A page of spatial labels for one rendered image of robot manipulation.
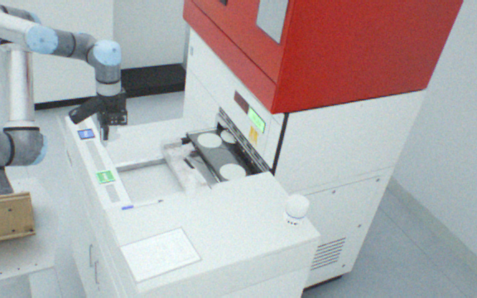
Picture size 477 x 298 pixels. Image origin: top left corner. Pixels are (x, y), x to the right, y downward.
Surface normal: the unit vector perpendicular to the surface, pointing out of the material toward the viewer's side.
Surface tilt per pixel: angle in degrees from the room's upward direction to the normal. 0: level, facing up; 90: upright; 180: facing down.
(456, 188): 90
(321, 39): 90
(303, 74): 90
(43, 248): 0
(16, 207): 90
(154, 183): 0
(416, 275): 0
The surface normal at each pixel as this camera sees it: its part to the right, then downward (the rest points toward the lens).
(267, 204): 0.14, -0.79
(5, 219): 0.38, 0.60
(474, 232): -0.87, 0.18
